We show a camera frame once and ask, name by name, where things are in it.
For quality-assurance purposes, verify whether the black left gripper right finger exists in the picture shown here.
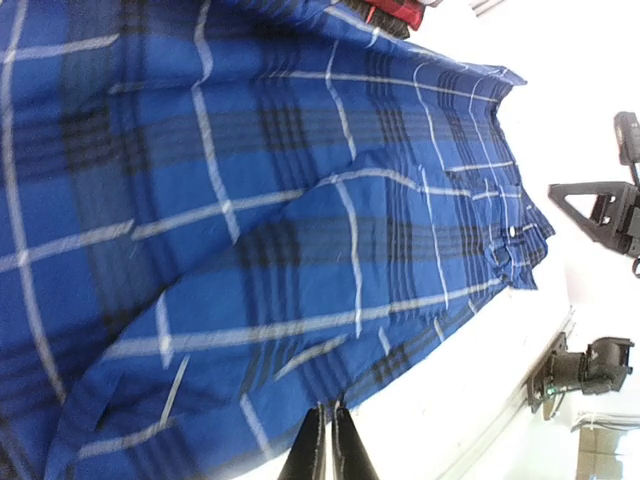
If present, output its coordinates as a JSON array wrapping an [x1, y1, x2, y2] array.
[[332, 403, 379, 480]]

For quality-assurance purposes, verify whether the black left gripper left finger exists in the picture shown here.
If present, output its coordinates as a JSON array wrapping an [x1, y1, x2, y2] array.
[[277, 404, 331, 480]]

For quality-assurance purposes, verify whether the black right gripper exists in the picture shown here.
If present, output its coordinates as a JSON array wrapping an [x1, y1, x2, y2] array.
[[548, 112, 639, 278]]

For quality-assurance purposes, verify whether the blue plaid long sleeve shirt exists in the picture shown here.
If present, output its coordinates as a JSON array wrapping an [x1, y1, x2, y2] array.
[[1, 1, 553, 479]]

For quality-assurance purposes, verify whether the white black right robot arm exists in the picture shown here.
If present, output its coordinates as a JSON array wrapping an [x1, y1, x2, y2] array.
[[527, 111, 639, 412]]

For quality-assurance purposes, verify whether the red black folded shirt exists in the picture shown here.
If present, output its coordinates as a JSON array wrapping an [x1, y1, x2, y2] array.
[[340, 0, 441, 40]]

